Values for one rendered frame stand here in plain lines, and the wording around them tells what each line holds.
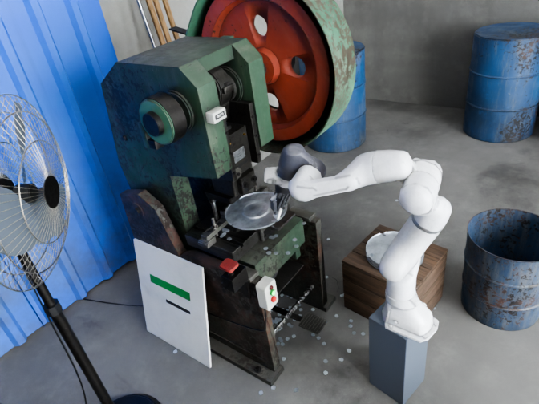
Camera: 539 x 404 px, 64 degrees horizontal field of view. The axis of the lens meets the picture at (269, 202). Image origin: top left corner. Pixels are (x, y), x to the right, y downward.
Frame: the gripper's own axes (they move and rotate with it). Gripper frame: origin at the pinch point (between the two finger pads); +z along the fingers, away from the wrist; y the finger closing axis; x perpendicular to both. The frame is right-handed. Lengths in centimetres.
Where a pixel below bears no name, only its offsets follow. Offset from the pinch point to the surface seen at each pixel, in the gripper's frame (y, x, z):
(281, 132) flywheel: 31.7, 33.2, -4.7
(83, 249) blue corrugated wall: -57, 98, 101
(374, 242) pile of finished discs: 54, -28, 38
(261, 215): -1.2, 7.5, 9.1
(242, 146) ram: 2.7, 29.0, -14.3
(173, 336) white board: -46, 13, 89
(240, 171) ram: -2.6, 22.9, -6.6
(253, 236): -6.6, 5.1, 18.2
